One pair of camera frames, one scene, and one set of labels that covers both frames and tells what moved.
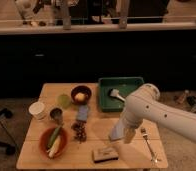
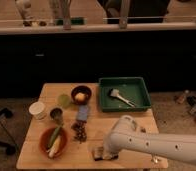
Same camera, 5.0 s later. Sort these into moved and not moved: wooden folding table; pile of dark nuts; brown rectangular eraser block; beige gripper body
Moved: beige gripper body
Not moved: brown rectangular eraser block; wooden folding table; pile of dark nuts
